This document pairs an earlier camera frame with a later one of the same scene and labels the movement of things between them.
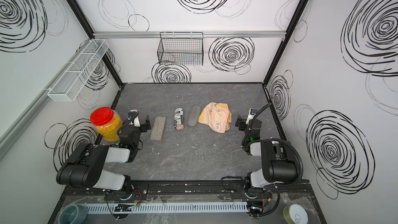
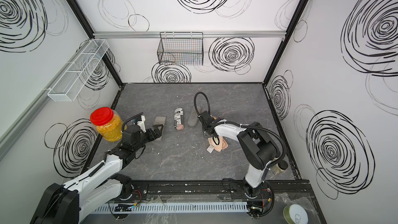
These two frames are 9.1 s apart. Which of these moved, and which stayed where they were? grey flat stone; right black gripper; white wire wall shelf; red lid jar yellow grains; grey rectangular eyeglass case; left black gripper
Moved: right black gripper; left black gripper
Stayed: grey flat stone; grey rectangular eyeglass case; red lid jar yellow grains; white wire wall shelf
